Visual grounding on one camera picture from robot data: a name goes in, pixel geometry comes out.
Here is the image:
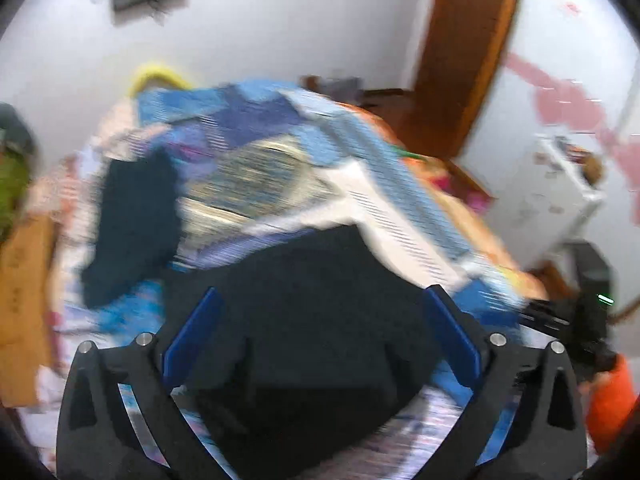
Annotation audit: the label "dark folded garment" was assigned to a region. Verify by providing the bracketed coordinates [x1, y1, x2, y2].
[80, 152, 183, 308]

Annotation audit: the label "grey pillow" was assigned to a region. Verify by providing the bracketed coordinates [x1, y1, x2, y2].
[0, 102, 37, 157]

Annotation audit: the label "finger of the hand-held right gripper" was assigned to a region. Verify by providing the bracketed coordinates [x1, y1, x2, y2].
[520, 299, 577, 342]

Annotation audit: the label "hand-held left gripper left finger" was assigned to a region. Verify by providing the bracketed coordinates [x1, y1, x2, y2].
[56, 286, 236, 480]

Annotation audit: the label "wooden lap tray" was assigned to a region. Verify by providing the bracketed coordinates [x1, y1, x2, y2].
[0, 214, 57, 407]

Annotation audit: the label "green storage box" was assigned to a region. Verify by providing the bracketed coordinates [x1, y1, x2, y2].
[0, 150, 37, 243]

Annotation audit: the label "blue patchwork blanket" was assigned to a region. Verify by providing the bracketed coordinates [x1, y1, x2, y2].
[55, 77, 526, 480]

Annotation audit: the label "black pants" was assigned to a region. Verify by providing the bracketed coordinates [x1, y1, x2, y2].
[190, 225, 451, 480]

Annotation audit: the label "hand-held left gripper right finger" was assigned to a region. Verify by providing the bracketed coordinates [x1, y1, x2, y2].
[421, 284, 589, 480]

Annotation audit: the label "orange bed sheet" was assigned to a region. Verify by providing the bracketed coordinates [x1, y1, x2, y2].
[340, 102, 551, 301]

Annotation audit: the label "grey bag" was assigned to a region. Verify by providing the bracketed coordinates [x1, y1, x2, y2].
[300, 75, 365, 107]

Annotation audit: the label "brown wooden door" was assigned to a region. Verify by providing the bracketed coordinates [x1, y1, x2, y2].
[412, 0, 527, 161]

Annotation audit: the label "white wardrobe door pink hearts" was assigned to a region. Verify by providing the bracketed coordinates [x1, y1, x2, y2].
[457, 0, 640, 321]

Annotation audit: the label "yellow foam headboard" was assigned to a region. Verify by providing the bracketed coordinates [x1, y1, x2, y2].
[127, 62, 193, 97]

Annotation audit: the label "person's right forearm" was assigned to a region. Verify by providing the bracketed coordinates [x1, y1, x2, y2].
[584, 355, 637, 453]

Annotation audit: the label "white cabinet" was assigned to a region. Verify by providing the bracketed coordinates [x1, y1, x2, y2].
[479, 134, 607, 273]

